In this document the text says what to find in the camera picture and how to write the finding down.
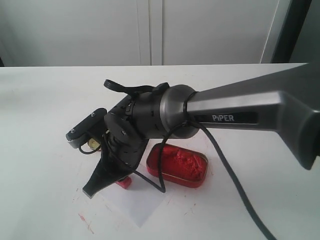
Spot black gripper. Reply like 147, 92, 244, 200
82, 134, 149, 199

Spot red stamp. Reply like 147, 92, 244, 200
116, 176, 132, 190

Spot white paper sheet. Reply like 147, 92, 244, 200
82, 159, 169, 228

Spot red ink tin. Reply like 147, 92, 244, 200
161, 144, 208, 189

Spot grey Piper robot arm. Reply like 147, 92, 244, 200
82, 63, 320, 197

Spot gold tin lid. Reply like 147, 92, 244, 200
87, 138, 101, 151

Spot white cabinet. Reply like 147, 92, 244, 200
0, 0, 291, 67

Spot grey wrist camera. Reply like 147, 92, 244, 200
65, 108, 107, 149

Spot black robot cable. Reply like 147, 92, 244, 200
78, 79, 277, 240

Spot dark vertical post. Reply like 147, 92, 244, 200
270, 0, 320, 64

